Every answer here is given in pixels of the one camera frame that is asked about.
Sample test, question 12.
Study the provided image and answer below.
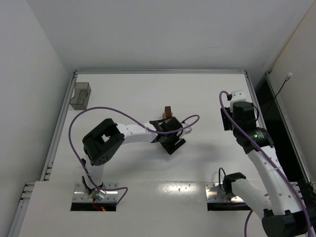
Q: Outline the dark wood arch block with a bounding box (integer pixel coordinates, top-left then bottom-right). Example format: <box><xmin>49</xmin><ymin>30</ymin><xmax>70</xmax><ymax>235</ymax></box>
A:
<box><xmin>164</xmin><ymin>106</ymin><xmax>172</xmax><ymax>119</ymax></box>

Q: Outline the grey plastic block box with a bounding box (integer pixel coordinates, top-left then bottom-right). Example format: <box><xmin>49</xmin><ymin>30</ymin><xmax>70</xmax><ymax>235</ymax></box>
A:
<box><xmin>70</xmin><ymin>82</ymin><xmax>91</xmax><ymax>110</ymax></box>

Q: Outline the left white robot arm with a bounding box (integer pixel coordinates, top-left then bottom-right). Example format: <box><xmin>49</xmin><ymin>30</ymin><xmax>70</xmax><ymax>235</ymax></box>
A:
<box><xmin>82</xmin><ymin>117</ymin><xmax>192</xmax><ymax>188</ymax></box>

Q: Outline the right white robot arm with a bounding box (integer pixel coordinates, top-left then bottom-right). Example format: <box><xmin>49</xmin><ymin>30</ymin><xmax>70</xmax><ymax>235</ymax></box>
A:
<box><xmin>221</xmin><ymin>99</ymin><xmax>316</xmax><ymax>237</ymax></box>

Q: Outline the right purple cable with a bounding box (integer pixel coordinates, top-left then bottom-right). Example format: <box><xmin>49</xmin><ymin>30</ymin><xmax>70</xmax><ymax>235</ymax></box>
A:
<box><xmin>219</xmin><ymin>90</ymin><xmax>312</xmax><ymax>237</ymax></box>

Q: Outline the purple cable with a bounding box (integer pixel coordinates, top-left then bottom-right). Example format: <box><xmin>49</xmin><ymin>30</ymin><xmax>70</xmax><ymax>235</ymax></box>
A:
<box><xmin>68</xmin><ymin>106</ymin><xmax>200</xmax><ymax>205</ymax></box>
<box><xmin>219</xmin><ymin>90</ymin><xmax>312</xmax><ymax>237</ymax></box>

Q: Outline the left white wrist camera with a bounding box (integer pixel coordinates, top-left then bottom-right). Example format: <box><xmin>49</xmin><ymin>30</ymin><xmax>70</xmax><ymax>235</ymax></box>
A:
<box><xmin>177</xmin><ymin>126</ymin><xmax>192</xmax><ymax>137</ymax></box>

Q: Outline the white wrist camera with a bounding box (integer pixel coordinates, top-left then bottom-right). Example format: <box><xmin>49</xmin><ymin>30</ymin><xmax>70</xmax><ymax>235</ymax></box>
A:
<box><xmin>177</xmin><ymin>126</ymin><xmax>192</xmax><ymax>137</ymax></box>
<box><xmin>227</xmin><ymin>90</ymin><xmax>246</xmax><ymax>102</ymax></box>

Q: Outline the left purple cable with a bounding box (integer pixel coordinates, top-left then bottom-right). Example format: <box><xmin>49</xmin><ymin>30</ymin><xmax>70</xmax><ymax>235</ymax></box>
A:
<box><xmin>68</xmin><ymin>106</ymin><xmax>200</xmax><ymax>205</ymax></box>

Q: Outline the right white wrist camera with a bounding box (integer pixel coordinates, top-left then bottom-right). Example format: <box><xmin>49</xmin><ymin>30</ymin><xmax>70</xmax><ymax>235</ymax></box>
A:
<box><xmin>227</xmin><ymin>90</ymin><xmax>246</xmax><ymax>102</ymax></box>

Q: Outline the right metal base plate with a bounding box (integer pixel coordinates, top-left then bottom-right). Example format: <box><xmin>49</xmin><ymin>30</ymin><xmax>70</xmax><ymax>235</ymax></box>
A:
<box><xmin>205</xmin><ymin>182</ymin><xmax>244</xmax><ymax>204</ymax></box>

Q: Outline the metal base plate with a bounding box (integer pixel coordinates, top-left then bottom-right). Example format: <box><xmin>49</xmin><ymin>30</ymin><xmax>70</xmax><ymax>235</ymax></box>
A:
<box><xmin>72</xmin><ymin>183</ymin><xmax>118</xmax><ymax>203</ymax></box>
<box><xmin>205</xmin><ymin>182</ymin><xmax>244</xmax><ymax>204</ymax></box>

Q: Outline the black wall cable with plug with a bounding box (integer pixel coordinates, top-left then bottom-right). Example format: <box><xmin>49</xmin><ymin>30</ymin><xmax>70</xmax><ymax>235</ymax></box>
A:
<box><xmin>264</xmin><ymin>72</ymin><xmax>293</xmax><ymax>112</ymax></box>

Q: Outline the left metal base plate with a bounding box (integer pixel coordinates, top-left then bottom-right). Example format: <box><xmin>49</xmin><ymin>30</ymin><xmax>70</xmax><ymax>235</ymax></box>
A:
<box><xmin>72</xmin><ymin>183</ymin><xmax>118</xmax><ymax>203</ymax></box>

